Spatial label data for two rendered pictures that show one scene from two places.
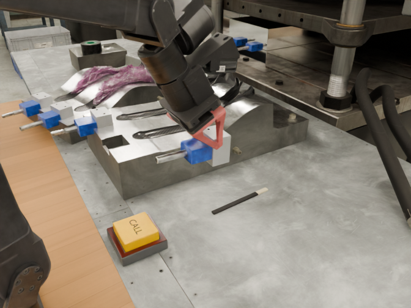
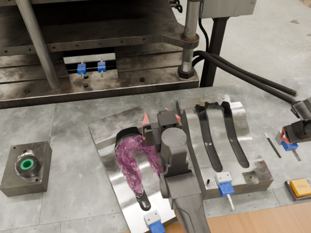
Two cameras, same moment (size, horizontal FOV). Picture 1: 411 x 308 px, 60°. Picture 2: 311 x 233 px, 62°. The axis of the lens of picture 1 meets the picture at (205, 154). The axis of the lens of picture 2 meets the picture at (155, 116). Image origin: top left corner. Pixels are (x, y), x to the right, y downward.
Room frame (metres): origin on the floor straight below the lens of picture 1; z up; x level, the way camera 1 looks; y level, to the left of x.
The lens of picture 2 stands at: (0.81, 0.76, 1.76)
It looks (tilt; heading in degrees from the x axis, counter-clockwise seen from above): 48 degrees down; 292
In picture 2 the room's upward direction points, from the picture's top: straight up
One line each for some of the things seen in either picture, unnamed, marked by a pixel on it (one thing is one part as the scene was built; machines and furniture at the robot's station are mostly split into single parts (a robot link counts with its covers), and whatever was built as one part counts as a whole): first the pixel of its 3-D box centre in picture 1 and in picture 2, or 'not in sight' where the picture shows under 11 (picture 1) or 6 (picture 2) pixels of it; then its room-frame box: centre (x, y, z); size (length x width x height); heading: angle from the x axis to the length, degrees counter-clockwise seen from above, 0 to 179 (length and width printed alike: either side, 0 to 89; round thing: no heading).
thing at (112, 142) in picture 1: (116, 149); (249, 179); (0.66, 0.19, 0.87); 0.05 x 0.05 x 0.04; 31
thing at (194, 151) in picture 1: (191, 151); (290, 146); (0.54, 0.03, 0.94); 0.13 x 0.05 x 0.05; 121
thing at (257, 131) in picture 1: (199, 119); (218, 134); (0.81, 0.02, 0.87); 0.50 x 0.26 x 0.14; 121
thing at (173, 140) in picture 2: not in sight; (175, 163); (0.89, 0.45, 1.24); 0.12 x 0.09 x 0.12; 125
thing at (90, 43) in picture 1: (91, 47); (28, 166); (1.46, 0.46, 0.89); 0.08 x 0.08 x 0.04
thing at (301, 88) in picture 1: (292, 57); (87, 52); (1.77, -0.43, 0.76); 1.30 x 0.84 x 0.07; 31
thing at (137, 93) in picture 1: (118, 87); (139, 164); (1.08, 0.27, 0.86); 0.50 x 0.26 x 0.11; 138
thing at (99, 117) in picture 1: (81, 126); (227, 192); (0.73, 0.28, 0.89); 0.13 x 0.05 x 0.05; 121
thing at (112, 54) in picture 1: (98, 57); (28, 168); (1.49, 0.45, 0.84); 0.20 x 0.15 x 0.07; 121
